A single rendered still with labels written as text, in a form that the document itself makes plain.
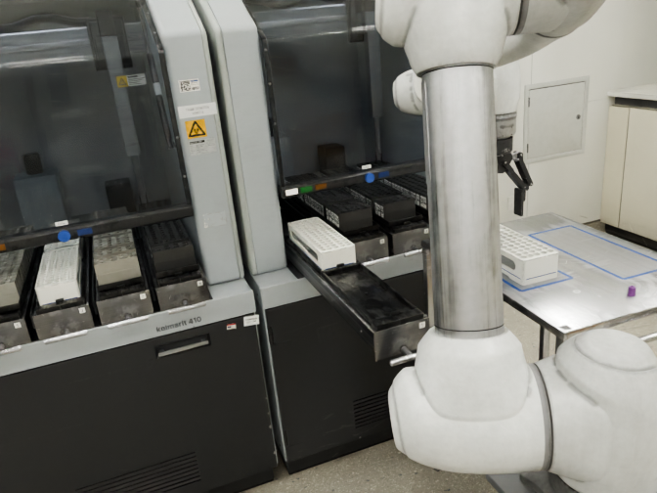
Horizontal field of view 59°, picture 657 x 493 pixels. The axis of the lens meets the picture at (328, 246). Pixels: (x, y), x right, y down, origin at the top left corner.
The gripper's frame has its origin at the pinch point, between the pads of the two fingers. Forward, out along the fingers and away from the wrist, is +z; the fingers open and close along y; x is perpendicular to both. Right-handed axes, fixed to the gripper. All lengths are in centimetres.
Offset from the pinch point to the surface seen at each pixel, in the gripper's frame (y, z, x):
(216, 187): -64, -10, 39
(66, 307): -107, 12, 29
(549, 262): 2.1, 6.6, -18.4
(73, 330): -107, 18, 29
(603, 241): 28.9, 11.0, -6.5
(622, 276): 16.8, 10.9, -25.3
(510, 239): 0.7, 4.7, -5.5
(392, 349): -39.0, 17.4, -19.6
